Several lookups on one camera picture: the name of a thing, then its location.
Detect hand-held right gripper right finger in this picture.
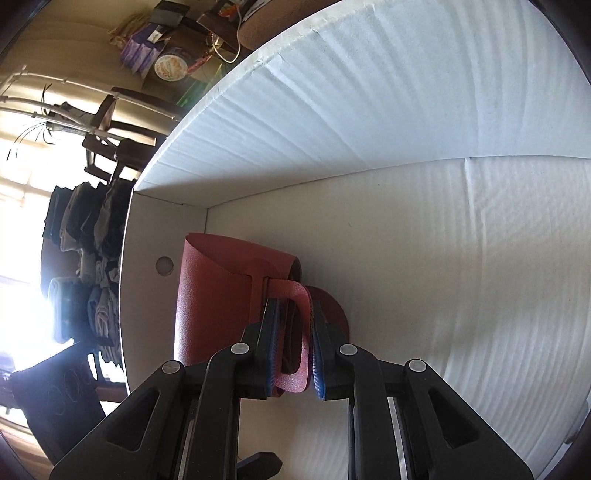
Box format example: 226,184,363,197
311,305,536,480

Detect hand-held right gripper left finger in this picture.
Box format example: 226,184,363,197
48,298,284,480

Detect red mug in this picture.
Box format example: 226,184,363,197
173,233,352,395

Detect white cardboard box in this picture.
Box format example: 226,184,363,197
121,0,591,480

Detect dark embroidered cushion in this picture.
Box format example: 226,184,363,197
9,342,108,464

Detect stack of folded clothes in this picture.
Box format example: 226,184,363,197
44,180,134,365

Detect dark wooden chair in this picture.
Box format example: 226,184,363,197
83,88,167,178

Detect white drying rack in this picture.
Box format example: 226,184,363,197
0,69,181,137

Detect purple packets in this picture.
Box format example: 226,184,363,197
121,23,168,77

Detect white cable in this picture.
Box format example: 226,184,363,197
210,18,244,64

